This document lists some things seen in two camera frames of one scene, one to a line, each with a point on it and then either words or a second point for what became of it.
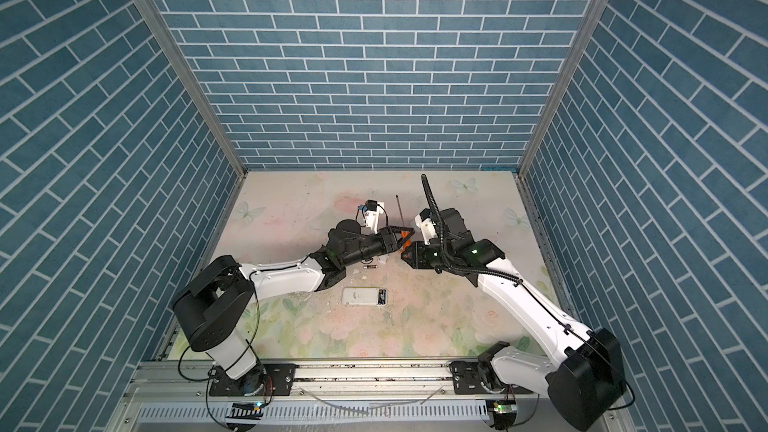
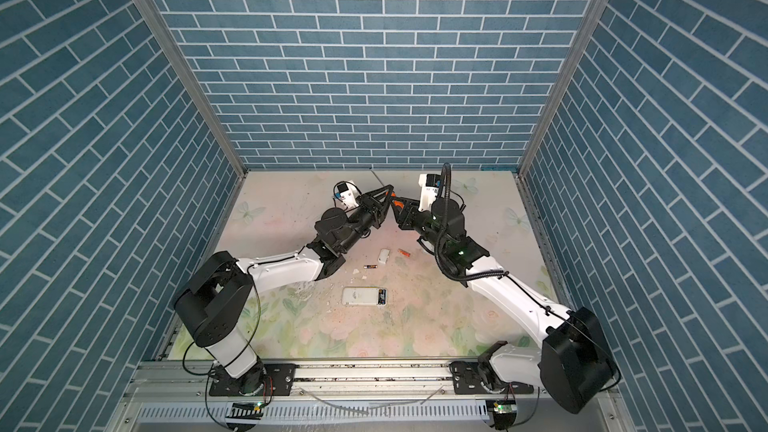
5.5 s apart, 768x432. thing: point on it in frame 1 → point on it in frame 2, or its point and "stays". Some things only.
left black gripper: x=386 y=240 → x=369 y=207
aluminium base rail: x=326 y=397 stays
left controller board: x=245 y=410 stays
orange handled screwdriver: x=405 y=234 → x=396 y=203
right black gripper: x=416 y=254 → x=409 y=214
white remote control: x=365 y=296 stays
